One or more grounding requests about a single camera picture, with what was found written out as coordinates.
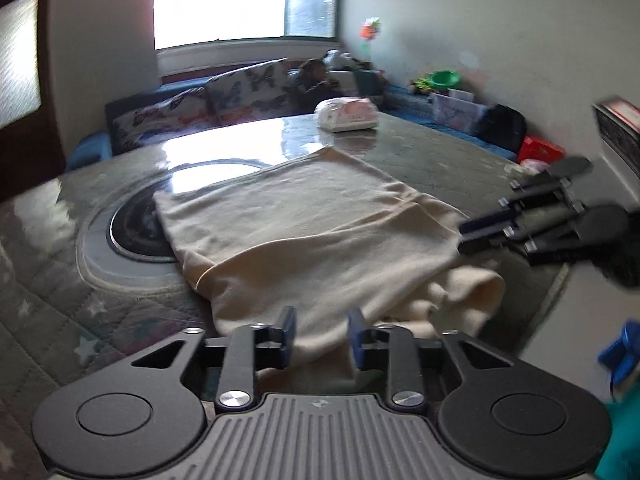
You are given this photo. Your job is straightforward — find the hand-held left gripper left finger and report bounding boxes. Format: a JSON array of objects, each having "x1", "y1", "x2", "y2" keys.
[{"x1": 131, "y1": 306, "x2": 297, "y2": 413}]

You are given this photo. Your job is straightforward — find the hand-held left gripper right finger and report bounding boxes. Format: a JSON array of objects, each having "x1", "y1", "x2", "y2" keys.
[{"x1": 346, "y1": 307, "x2": 518, "y2": 415}]

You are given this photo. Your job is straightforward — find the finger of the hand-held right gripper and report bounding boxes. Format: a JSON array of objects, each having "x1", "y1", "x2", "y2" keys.
[
  {"x1": 457, "y1": 217, "x2": 588, "y2": 267},
  {"x1": 459, "y1": 172, "x2": 576, "y2": 235}
]

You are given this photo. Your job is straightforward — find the cream cloth garment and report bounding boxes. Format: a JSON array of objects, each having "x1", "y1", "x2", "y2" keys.
[{"x1": 152, "y1": 146, "x2": 507, "y2": 367}]

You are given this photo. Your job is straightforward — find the red packet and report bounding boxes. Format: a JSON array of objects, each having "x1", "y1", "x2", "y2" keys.
[{"x1": 516, "y1": 136, "x2": 566, "y2": 164}]

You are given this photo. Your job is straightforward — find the black backpack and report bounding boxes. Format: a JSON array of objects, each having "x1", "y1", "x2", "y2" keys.
[{"x1": 476, "y1": 104, "x2": 527, "y2": 154}]

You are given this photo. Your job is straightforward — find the red and white box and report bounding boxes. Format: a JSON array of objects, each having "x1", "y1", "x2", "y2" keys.
[{"x1": 591, "y1": 96, "x2": 640, "y2": 150}]

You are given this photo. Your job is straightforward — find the clear plastic storage box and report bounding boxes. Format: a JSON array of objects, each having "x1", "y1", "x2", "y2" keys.
[{"x1": 429, "y1": 90, "x2": 489, "y2": 137}]

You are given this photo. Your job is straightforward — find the blue sofa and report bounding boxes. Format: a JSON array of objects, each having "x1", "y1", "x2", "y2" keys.
[{"x1": 66, "y1": 77, "x2": 518, "y2": 171}]

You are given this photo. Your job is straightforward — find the blue plastic stool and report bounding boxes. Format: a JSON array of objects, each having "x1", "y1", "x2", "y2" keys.
[{"x1": 596, "y1": 321, "x2": 640, "y2": 387}]

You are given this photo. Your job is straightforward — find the green plastic bowl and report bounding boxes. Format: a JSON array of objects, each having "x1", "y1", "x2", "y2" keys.
[{"x1": 429, "y1": 70, "x2": 462, "y2": 89}]

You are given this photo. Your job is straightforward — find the white wet wipes pack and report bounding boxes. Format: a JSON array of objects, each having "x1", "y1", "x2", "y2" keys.
[{"x1": 315, "y1": 96, "x2": 380, "y2": 134}]

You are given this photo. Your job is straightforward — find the dark green cushion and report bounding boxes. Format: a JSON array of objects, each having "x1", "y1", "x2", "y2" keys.
[{"x1": 354, "y1": 69, "x2": 385, "y2": 100}]

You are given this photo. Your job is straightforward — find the round black hob plate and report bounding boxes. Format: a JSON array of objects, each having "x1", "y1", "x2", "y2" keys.
[{"x1": 75, "y1": 157, "x2": 273, "y2": 292}]

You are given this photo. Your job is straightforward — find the teal cloth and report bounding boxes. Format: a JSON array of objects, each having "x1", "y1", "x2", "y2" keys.
[{"x1": 594, "y1": 399, "x2": 640, "y2": 480}]

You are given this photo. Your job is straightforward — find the colourful paper flower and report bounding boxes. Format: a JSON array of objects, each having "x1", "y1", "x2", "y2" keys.
[{"x1": 359, "y1": 16, "x2": 383, "y2": 45}]

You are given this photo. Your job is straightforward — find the butterfly print cushion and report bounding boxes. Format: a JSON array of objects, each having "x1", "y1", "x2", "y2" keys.
[
  {"x1": 204, "y1": 58, "x2": 297, "y2": 127},
  {"x1": 112, "y1": 87, "x2": 212, "y2": 157}
]

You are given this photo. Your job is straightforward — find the window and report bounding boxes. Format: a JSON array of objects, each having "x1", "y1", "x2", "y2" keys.
[{"x1": 153, "y1": 0, "x2": 338, "y2": 52}]

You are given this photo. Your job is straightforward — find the frosted glass door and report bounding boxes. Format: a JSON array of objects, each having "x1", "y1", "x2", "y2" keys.
[{"x1": 0, "y1": 0, "x2": 42, "y2": 132}]

